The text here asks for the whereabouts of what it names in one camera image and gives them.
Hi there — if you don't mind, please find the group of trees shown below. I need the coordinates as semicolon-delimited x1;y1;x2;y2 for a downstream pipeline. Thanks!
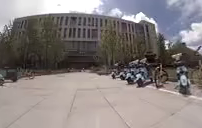
97;28;147;68

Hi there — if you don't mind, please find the row of parked bicycles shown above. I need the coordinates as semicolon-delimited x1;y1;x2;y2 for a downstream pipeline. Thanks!
110;51;193;96

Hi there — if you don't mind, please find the large curved grey building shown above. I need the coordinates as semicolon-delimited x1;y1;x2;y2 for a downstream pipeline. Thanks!
11;12;159;69

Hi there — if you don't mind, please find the grey slab pavement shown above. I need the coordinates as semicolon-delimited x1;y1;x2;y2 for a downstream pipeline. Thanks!
0;71;202;128

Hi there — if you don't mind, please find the row of trees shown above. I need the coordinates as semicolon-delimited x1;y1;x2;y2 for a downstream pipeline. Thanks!
0;19;68;70

